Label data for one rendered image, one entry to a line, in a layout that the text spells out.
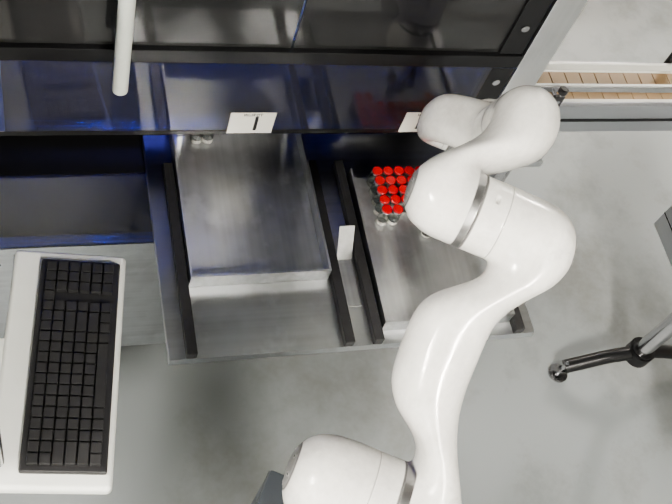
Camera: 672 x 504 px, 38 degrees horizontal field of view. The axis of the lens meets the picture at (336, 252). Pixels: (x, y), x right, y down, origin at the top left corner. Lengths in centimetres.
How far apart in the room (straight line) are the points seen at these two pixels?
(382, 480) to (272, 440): 139
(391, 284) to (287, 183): 29
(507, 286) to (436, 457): 23
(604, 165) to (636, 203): 17
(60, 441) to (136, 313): 77
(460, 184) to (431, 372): 23
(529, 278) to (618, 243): 212
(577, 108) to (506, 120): 96
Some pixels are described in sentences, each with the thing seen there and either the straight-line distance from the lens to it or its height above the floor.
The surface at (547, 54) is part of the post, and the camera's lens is 185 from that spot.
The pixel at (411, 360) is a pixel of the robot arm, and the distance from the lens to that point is 122.
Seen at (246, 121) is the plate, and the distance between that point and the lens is 179.
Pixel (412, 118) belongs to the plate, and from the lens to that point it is 188.
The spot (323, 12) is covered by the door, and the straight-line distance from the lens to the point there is 162.
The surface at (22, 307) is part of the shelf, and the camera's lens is 181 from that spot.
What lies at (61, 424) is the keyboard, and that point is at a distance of 169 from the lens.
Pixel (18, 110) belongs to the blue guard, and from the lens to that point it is 173.
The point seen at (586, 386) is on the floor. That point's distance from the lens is 300.
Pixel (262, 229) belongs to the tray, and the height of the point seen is 88.
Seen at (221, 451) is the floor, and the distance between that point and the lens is 257.
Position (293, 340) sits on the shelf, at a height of 88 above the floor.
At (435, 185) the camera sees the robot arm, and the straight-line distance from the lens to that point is 120.
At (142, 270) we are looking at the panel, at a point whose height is 48.
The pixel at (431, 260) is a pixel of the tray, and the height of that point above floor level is 88.
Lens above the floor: 241
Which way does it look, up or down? 56 degrees down
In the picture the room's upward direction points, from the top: 25 degrees clockwise
